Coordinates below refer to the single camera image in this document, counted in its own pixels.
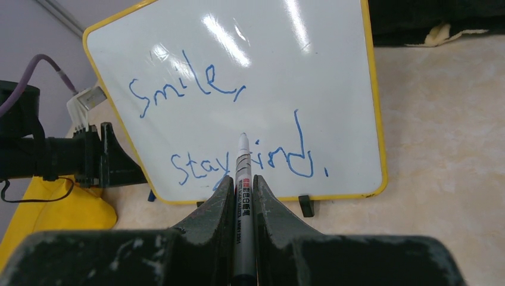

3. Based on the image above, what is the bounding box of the blue marker cap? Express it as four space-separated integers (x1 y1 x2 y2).
148 190 157 202

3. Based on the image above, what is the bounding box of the left aluminium frame post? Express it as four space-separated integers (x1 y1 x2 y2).
35 0 86 39

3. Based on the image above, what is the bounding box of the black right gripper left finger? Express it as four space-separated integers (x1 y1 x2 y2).
1 176 234 285

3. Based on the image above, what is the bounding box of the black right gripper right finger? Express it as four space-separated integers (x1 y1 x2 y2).
253 175 465 285

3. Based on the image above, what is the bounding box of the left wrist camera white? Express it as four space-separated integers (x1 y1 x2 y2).
66 86 107 132

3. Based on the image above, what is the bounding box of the yellow cloth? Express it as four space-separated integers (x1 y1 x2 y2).
1 185 117 269

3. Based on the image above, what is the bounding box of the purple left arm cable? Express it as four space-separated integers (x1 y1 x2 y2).
0 54 79 119

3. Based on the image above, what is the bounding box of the white whiteboard yellow frame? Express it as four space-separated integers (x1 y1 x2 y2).
83 1 388 204

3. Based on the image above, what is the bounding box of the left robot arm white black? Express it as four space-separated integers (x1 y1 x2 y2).
1 85 147 188

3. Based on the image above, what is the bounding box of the black whiteboard foot right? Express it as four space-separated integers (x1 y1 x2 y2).
298 195 315 217

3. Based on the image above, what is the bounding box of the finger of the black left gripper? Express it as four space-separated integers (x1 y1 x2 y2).
100 122 147 188

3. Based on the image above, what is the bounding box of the black floral pillow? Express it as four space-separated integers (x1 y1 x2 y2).
368 0 504 47

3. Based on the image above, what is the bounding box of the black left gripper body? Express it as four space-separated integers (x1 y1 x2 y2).
73 123 111 188

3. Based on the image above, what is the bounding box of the white marker pen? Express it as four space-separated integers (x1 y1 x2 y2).
231 133 257 285

